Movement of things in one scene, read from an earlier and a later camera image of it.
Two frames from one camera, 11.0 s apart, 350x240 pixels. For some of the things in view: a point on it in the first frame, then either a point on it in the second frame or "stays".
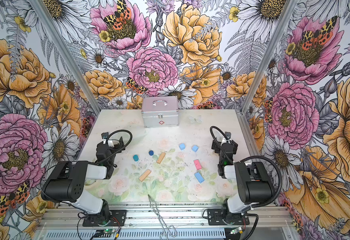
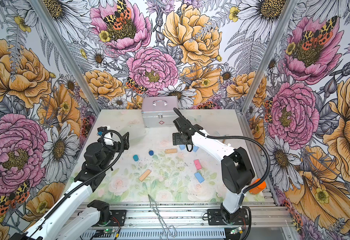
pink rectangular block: (197, 164) stays
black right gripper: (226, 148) -> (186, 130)
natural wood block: (161, 157) -> (170, 150)
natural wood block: (145, 175) stays
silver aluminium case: (160, 111) stays
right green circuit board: (237, 230) stays
